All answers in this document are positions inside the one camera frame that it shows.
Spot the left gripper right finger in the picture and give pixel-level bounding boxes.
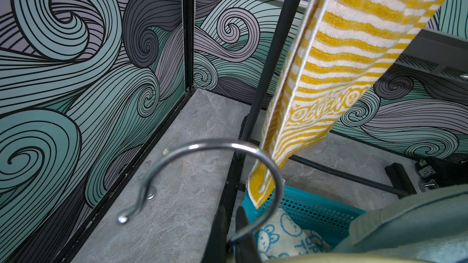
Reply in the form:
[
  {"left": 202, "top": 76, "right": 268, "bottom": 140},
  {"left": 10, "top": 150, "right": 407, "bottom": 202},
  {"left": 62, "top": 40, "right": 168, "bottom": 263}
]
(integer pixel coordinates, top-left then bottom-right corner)
[{"left": 234, "top": 207, "right": 262, "bottom": 263}]

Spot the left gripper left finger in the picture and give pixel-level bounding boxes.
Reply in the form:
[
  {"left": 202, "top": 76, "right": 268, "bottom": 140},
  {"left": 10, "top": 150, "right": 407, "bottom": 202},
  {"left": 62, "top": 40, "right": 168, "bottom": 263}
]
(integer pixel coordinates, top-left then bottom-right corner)
[{"left": 201, "top": 205, "right": 229, "bottom": 263}]

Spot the bunny pattern towel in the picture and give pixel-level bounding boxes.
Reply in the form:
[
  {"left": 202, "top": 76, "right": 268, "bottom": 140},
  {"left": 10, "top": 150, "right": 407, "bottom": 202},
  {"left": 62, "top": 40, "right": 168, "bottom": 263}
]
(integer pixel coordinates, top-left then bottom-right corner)
[{"left": 257, "top": 208, "right": 332, "bottom": 261}]

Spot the cream plastic hanger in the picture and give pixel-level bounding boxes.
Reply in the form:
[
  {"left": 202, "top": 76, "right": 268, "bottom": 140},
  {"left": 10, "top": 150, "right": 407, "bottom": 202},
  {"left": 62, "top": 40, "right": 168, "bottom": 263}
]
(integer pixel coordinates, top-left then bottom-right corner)
[{"left": 117, "top": 138, "right": 468, "bottom": 263}]

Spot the light blue towel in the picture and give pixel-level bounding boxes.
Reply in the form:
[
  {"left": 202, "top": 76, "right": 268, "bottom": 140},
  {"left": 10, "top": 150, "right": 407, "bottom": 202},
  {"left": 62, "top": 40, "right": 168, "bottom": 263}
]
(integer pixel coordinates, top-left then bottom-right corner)
[{"left": 334, "top": 185, "right": 468, "bottom": 263}]

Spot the teal perforated plastic basket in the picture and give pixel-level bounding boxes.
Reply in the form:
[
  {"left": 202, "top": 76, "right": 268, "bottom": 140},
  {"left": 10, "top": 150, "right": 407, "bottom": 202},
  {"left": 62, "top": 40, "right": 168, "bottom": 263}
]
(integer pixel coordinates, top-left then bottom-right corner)
[{"left": 254, "top": 186, "right": 365, "bottom": 249}]

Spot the black clothes rack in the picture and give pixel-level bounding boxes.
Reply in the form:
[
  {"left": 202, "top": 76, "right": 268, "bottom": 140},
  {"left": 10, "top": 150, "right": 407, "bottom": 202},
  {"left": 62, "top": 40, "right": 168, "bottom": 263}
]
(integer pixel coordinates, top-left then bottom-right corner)
[{"left": 218, "top": 0, "right": 416, "bottom": 224}]

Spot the black case on floor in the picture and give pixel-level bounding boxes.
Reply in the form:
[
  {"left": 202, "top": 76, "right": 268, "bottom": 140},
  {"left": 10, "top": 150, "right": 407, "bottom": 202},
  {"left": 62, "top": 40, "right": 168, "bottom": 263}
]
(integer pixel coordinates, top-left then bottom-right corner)
[{"left": 415, "top": 157, "right": 468, "bottom": 192}]

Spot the yellow striped towel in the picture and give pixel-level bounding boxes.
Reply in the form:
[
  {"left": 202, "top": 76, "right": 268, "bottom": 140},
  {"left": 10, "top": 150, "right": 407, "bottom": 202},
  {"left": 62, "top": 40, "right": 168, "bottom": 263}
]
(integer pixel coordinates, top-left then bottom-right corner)
[{"left": 246, "top": 0, "right": 465, "bottom": 209}]

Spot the black wall shelf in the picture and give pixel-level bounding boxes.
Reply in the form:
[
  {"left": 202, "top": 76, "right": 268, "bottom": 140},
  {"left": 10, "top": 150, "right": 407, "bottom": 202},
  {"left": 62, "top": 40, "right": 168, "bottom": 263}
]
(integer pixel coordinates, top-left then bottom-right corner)
[{"left": 395, "top": 28, "right": 468, "bottom": 84}]

